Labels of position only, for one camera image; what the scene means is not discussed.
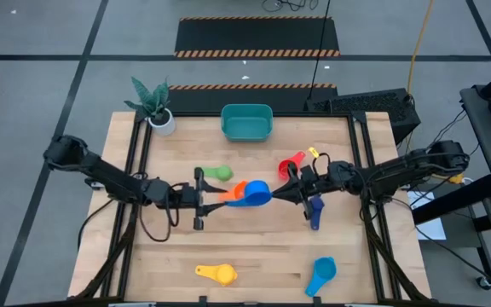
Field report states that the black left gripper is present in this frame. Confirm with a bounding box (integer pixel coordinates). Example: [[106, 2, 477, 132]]
[[169, 166, 231, 232]]

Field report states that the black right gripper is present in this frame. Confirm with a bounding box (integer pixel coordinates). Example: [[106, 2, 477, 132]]
[[272, 161, 336, 221]]

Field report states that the large orange measuring cup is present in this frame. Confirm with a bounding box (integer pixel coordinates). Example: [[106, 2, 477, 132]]
[[218, 180, 249, 203]]

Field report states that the red measuring cup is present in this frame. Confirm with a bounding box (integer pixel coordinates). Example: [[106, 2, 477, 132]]
[[277, 150, 307, 181]]

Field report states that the green measuring cup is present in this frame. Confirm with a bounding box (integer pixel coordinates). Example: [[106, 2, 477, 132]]
[[200, 164, 234, 183]]

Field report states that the small dark blue measuring cup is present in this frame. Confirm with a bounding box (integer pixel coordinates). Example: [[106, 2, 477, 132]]
[[309, 194, 326, 231]]

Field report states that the yellow measuring cup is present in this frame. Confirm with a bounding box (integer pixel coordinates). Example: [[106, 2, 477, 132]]
[[194, 263, 239, 287]]

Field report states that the light blue measuring cup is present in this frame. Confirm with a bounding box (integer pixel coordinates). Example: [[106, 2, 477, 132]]
[[304, 256, 338, 298]]

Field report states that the teal plastic basket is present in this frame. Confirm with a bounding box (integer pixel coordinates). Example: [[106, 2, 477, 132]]
[[220, 103, 274, 143]]

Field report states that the white plant pot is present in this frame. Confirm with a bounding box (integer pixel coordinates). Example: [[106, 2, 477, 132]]
[[147, 107, 176, 136]]

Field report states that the narrow black hazard-striped mat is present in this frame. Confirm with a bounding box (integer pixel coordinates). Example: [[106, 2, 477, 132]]
[[166, 83, 339, 115]]

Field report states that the black perforated computer case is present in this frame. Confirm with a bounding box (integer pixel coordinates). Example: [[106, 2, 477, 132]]
[[303, 87, 422, 145]]

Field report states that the green snake plant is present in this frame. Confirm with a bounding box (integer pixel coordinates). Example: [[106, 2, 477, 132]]
[[124, 75, 172, 123]]

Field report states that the white paper sheet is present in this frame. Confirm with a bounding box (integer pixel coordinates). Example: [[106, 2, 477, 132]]
[[407, 190, 448, 242]]

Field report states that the large black hazard-striped mat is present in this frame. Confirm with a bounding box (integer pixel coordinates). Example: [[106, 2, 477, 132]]
[[173, 15, 341, 59]]

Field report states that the yellow plug connector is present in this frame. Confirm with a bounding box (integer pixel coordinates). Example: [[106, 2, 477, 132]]
[[432, 172, 465, 185]]

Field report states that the black desk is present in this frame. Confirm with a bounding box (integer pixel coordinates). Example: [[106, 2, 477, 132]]
[[411, 84, 491, 244]]

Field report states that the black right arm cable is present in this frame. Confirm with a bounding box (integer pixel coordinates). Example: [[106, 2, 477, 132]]
[[312, 152, 332, 174]]

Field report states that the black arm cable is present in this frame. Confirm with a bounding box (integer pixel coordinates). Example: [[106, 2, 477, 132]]
[[137, 182, 181, 243], [312, 152, 332, 174]]

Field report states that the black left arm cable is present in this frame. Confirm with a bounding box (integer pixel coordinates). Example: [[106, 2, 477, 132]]
[[137, 182, 181, 243]]

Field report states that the black metal table frame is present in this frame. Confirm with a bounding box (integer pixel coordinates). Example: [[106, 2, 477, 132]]
[[68, 109, 432, 307]]

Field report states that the black base cable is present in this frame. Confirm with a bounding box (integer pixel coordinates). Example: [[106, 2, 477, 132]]
[[77, 198, 117, 252]]

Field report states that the black hanging cable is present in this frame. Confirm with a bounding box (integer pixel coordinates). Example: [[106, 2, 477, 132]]
[[308, 0, 332, 101]]

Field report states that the black floor cable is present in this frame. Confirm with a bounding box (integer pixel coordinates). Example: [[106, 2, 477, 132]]
[[413, 223, 491, 296]]

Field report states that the black cable bundle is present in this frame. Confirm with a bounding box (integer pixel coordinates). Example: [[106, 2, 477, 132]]
[[261, 0, 320, 13]]

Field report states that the yellow hanging cable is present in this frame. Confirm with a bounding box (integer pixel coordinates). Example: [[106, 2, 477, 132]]
[[405, 0, 436, 97]]

